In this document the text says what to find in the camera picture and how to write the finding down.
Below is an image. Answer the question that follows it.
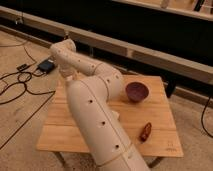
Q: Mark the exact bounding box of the black power adapter box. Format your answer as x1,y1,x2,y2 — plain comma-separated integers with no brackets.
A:
38,60,55,73

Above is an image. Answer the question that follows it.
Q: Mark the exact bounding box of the dark red ceramic bowl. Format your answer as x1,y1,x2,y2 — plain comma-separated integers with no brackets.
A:
125,82,149,103

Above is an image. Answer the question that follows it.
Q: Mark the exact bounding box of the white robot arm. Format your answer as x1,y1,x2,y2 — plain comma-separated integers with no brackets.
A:
50,39,150,171

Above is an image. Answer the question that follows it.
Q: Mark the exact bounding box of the black cable at right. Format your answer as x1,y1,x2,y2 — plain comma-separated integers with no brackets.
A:
200,96,213,139

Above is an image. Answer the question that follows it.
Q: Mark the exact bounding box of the black floor cable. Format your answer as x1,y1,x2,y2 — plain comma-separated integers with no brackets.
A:
0,43,56,106

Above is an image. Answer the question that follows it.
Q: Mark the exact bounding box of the wooden table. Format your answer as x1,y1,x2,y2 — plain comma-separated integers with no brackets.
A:
37,75,183,159

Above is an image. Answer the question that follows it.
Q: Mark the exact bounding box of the brown oblong object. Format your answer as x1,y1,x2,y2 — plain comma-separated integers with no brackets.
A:
140,122,152,142

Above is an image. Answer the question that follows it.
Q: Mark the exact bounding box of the small black connector box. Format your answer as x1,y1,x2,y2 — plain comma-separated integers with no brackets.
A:
16,64,29,71

